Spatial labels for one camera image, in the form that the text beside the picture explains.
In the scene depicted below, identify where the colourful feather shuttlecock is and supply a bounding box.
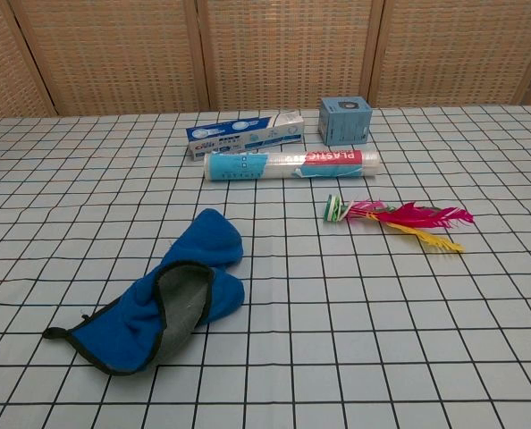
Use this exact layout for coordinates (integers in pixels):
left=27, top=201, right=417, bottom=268
left=323, top=193, right=476, bottom=255

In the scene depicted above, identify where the plastic wrap roll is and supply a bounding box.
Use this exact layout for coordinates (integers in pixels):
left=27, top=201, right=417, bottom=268
left=203, top=145, right=381, bottom=184

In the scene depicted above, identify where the blue white toothpaste box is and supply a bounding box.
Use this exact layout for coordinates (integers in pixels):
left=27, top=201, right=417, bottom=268
left=185, top=110, right=305, bottom=164

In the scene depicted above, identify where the small blue cardboard box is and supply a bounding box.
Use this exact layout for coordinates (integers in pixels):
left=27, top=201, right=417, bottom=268
left=316, top=96, right=374, bottom=147

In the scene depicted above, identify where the checked grid tablecloth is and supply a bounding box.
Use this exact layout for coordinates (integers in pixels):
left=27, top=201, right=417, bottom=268
left=0, top=104, right=531, bottom=429

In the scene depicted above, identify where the blue and grey cloth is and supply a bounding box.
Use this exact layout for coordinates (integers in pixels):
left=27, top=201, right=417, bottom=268
left=42, top=207, right=246, bottom=377

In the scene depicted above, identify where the woven bamboo folding screen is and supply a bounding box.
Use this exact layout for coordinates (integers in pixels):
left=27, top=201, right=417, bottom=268
left=0, top=0, right=531, bottom=121

